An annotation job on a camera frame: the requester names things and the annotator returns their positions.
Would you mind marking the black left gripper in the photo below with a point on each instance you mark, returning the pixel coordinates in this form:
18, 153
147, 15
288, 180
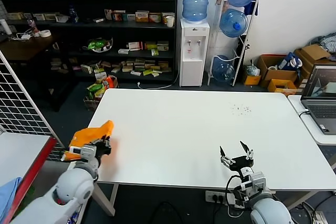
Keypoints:
103, 149

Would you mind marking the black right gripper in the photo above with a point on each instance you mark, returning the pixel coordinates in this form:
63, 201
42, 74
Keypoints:
241, 165

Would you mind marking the orange t-shirt with white print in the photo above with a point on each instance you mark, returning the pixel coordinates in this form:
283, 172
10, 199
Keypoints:
88, 134

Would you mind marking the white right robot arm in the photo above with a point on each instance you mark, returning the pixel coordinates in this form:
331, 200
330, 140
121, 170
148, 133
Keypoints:
267, 212

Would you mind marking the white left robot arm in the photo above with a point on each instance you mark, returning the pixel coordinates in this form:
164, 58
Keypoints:
71, 184

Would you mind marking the pile of grey blue clothes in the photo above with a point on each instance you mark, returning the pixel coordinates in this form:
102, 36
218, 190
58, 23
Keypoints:
325, 41

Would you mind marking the white power strip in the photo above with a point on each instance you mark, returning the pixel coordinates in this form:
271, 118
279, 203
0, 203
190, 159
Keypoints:
318, 217
215, 197

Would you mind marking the cardboard box of snacks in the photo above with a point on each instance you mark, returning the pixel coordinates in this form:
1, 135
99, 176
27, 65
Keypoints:
96, 91

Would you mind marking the large white table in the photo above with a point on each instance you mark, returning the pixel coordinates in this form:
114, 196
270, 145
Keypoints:
183, 129

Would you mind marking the small yellow cardboard box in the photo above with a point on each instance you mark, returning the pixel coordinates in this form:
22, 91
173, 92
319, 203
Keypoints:
251, 79

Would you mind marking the small white side table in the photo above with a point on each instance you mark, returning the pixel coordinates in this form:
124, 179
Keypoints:
297, 103

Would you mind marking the red edged white cart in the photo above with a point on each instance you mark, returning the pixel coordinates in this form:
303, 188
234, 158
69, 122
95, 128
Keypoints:
23, 150

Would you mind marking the flat yellow cardboard box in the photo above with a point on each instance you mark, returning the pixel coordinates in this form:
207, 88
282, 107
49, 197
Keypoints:
282, 87

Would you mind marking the blue white plastic package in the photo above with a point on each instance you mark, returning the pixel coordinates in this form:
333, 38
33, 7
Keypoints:
73, 218

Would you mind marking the white jug rack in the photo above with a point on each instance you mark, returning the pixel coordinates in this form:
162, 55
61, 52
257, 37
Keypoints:
210, 75

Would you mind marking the blue water jug without cap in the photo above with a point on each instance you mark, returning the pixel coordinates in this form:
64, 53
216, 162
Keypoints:
222, 70

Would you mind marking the crumpled clear plastic bag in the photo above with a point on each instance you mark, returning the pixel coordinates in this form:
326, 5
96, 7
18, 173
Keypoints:
253, 69

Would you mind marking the large brown cardboard box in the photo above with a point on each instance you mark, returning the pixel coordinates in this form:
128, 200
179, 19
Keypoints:
265, 68

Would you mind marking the bowl with green packets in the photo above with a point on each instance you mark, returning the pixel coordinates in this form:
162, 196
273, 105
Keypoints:
99, 45

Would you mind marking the grey open laptop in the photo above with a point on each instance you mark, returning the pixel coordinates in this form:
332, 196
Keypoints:
321, 108

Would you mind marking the white red medicine box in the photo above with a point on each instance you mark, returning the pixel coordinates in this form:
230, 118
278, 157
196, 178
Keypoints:
135, 46

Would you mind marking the black stand behind rack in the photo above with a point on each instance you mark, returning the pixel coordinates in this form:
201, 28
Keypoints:
243, 48

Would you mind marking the white water dispenser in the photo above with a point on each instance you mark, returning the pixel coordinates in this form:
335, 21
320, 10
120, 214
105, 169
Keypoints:
193, 56

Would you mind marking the light blue cloth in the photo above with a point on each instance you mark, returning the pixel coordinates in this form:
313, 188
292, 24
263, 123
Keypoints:
8, 197

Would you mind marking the black shelf unit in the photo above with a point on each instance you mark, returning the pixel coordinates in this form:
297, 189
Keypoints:
126, 25

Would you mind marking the dark brown desk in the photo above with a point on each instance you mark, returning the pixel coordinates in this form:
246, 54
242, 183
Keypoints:
26, 48

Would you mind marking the white tape roll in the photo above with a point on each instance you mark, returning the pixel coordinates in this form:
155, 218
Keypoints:
45, 33

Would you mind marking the orange white medicine box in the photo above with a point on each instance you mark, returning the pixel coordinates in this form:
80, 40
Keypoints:
142, 17

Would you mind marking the dark blue drink bottle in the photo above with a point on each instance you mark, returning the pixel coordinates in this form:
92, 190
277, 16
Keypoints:
73, 14

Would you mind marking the open tan cardboard box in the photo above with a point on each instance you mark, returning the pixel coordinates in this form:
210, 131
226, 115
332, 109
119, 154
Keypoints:
314, 51

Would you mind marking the white paper cup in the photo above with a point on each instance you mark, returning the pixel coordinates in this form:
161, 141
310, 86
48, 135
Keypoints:
170, 22

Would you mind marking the clear pink drink bottle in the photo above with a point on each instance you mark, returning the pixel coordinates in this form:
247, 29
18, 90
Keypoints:
31, 26

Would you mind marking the dark blue cloth on rack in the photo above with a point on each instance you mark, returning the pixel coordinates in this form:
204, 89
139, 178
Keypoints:
251, 7

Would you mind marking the white cylinder roll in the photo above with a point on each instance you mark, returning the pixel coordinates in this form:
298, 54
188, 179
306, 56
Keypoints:
5, 27

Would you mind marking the upright blue water jug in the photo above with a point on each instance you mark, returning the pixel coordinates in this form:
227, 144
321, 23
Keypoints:
196, 1

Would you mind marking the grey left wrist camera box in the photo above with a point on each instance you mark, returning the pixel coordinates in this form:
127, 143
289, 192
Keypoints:
88, 152

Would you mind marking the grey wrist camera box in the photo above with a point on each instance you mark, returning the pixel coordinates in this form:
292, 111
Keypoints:
258, 182
88, 152

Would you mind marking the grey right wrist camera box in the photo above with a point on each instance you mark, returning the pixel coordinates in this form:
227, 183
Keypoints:
258, 182

